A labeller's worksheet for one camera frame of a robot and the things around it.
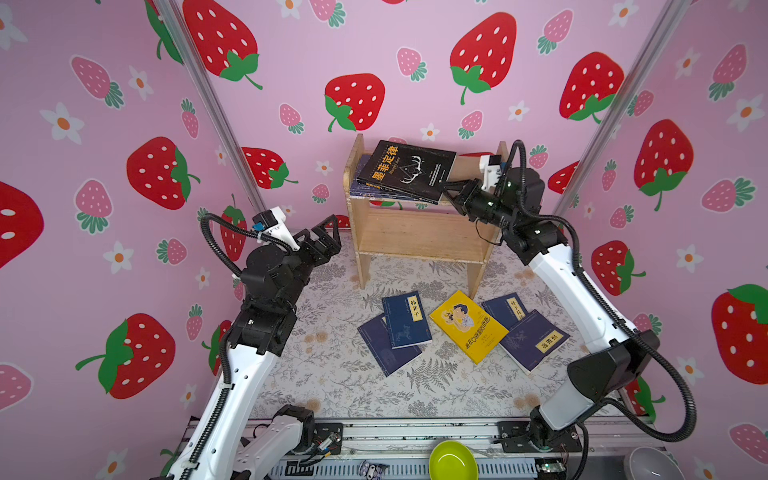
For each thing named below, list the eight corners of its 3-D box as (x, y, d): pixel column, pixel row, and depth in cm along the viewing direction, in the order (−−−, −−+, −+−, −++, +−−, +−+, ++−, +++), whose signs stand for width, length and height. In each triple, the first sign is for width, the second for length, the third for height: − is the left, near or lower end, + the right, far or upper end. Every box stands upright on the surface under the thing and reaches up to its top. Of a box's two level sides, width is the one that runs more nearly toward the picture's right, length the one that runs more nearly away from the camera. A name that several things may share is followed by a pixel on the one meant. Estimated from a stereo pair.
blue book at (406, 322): (392, 350, 91) (392, 347, 89) (381, 301, 102) (381, 297, 100) (431, 342, 93) (432, 338, 91) (416, 294, 104) (417, 290, 102)
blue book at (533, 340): (529, 376, 86) (533, 372, 84) (496, 342, 93) (499, 338, 90) (566, 341, 93) (571, 336, 90) (532, 312, 99) (536, 307, 97)
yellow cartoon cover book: (476, 364, 88) (478, 360, 86) (429, 317, 99) (430, 312, 96) (509, 333, 95) (512, 328, 92) (462, 291, 105) (463, 286, 103)
